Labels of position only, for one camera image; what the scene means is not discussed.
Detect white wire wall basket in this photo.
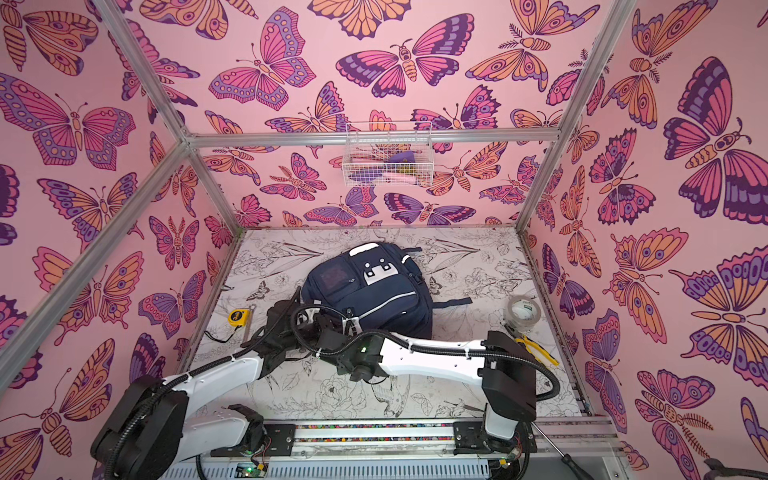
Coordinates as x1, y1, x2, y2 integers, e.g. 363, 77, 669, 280
340, 121, 435, 188

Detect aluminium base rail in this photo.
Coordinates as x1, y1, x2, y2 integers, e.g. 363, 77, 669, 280
162, 418, 633, 479

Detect silver wrench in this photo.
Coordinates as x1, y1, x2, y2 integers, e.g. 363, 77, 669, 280
241, 304, 256, 348

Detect yellow handled pliers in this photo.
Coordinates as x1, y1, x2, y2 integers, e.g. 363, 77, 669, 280
504, 325, 560, 367

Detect yellow tape measure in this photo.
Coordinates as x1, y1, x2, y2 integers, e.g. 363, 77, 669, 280
227, 309, 251, 328

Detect navy blue student backpack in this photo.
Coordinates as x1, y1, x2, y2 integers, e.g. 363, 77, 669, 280
301, 242, 472, 339

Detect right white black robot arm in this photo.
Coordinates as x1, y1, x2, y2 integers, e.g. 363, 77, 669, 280
313, 330, 561, 441

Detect black handled screwdriver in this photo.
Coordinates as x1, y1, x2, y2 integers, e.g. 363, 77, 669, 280
531, 422, 594, 480

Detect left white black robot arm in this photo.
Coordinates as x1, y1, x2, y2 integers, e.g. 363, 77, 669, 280
91, 299, 347, 479

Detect clear tape roll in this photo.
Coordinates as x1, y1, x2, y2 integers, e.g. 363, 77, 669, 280
504, 295, 542, 331

